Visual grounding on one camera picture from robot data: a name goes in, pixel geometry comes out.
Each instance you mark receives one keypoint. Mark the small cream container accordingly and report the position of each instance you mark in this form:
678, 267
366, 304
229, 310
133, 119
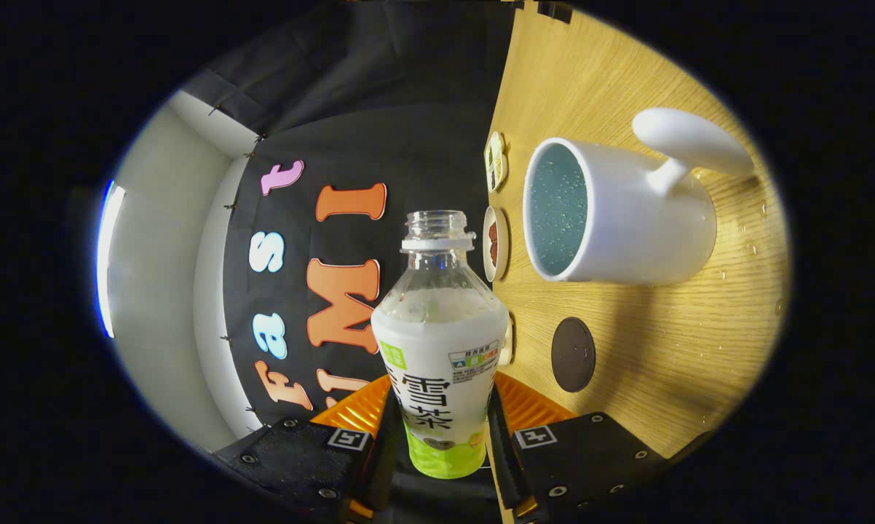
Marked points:
508, 342

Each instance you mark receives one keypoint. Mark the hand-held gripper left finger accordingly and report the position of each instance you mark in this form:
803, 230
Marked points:
299, 458

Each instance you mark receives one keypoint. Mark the divided white snack plate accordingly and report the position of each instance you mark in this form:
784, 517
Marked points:
496, 161

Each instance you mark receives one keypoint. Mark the long ceiling light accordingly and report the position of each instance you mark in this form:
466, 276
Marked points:
110, 255

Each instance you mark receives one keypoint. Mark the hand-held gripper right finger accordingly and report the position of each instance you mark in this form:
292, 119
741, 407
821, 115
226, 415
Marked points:
590, 458

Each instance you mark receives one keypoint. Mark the round plate with red food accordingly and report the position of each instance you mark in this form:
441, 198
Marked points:
494, 244

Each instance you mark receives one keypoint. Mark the dark brown round coaster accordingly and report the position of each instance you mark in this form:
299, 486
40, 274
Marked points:
573, 354

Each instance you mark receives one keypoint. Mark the wooden table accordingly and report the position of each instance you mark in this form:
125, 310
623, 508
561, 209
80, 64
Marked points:
663, 342

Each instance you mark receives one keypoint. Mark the black backdrop cloth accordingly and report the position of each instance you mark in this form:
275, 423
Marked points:
408, 145

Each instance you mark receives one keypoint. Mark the clear juice bottle green label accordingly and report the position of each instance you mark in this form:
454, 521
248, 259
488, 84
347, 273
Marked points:
441, 342

